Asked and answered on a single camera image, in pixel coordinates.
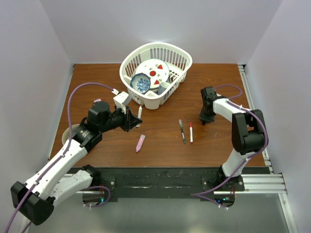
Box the white black marker pen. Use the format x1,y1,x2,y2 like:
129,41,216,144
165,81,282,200
136,105,142,128

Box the beige ceramic bowl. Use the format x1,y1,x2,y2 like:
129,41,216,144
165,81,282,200
61,124,79,145

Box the white red marker pen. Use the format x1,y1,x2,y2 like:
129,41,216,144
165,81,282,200
190,122,193,144

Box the pink highlighter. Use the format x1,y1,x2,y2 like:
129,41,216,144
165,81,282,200
136,134,145,152

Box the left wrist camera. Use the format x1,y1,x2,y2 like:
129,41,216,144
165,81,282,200
112,89,132,114

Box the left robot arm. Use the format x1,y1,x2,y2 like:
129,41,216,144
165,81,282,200
10,101,142,226

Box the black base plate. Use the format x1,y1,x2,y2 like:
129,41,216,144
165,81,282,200
72,166,270,203

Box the aluminium frame rail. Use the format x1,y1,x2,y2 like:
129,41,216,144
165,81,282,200
237,64,298,233

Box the blue white patterned bowl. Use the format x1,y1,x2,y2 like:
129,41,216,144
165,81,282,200
130,73,151,94

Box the green fineliner pen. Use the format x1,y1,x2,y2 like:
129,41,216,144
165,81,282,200
178,119,186,144

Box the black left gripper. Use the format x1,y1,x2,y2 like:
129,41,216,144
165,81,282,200
100,103,142,133

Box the white plate red decorations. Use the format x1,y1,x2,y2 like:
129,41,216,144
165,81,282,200
135,58,170,89

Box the white mug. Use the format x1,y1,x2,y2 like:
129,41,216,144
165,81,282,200
157,82,170,95

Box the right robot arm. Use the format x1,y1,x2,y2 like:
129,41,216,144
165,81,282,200
199,86,269,194

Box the white plastic dish basket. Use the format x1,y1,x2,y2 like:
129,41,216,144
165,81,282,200
119,42,192,110

